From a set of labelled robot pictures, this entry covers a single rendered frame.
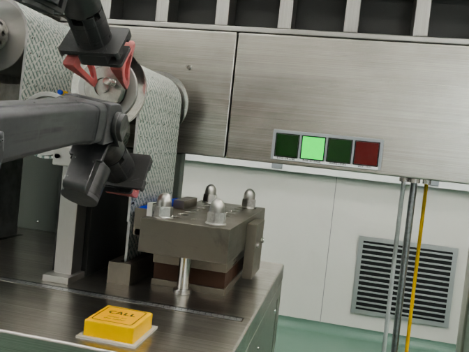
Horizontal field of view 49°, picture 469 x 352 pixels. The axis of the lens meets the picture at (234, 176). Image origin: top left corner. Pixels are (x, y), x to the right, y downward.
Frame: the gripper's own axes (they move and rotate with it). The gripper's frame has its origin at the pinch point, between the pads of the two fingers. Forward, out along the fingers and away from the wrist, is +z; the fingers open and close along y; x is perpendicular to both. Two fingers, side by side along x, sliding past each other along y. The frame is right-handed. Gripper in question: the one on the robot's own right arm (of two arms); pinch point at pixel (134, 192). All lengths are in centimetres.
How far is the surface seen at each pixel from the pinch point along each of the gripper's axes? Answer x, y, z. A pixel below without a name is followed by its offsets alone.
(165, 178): 9.8, 0.3, 12.5
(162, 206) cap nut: -3.2, 7.1, -2.8
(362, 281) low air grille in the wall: 73, 58, 261
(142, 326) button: -25.8, 13.4, -14.7
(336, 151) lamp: 25.3, 35.4, 20.1
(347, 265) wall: 82, 47, 258
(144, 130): 10.8, 0.3, -4.7
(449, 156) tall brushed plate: 27, 60, 20
